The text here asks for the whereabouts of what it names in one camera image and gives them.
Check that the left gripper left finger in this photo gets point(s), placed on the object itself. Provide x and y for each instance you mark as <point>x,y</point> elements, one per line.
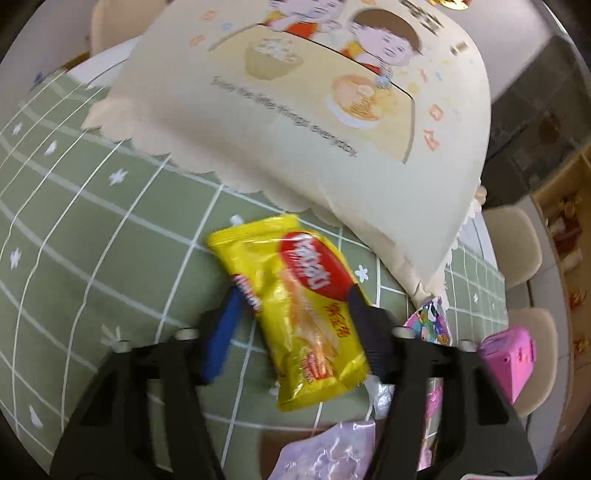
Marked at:
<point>140,417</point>

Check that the pink long wrapper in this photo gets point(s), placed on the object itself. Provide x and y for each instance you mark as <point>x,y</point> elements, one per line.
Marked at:
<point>406,358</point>

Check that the pale purple snack packet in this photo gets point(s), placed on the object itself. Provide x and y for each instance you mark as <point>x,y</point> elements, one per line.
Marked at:
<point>344,451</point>

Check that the yellow snack bag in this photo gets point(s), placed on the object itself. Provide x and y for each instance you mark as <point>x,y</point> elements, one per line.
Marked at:
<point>297,283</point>

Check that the pink toy box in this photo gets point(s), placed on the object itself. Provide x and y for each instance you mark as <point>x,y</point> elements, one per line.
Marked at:
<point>510,355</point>

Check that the middle beige chair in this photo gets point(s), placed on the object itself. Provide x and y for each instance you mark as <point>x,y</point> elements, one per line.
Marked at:
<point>542,329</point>

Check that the beige chair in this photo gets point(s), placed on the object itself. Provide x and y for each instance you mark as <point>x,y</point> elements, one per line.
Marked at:
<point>542,329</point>
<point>515,243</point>
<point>116,21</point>

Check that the green checkered tablecloth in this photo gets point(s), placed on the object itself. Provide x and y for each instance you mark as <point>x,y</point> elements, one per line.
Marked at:
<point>101,244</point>

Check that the beige mesh food cover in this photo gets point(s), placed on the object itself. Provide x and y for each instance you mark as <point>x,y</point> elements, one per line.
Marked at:
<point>374,115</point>

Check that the beige chair far left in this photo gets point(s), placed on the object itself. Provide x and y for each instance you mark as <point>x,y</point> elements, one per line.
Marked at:
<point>116,21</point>

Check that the wooden wall shelf unit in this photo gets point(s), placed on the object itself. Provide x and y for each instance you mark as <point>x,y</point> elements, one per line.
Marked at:
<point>564,201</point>

